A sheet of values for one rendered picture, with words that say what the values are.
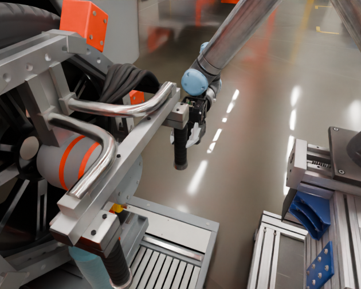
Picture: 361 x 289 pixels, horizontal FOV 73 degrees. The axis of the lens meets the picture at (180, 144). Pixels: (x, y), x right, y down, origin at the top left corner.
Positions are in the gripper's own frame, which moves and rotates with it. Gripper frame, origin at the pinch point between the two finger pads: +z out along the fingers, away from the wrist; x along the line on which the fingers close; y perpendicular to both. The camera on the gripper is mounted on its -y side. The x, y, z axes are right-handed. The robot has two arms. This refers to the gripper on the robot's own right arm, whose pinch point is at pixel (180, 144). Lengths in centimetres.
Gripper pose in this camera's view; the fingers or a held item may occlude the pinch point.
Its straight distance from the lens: 67.7
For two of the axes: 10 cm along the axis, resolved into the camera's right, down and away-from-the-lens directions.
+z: -3.4, 6.1, -7.1
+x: 9.4, 2.2, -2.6
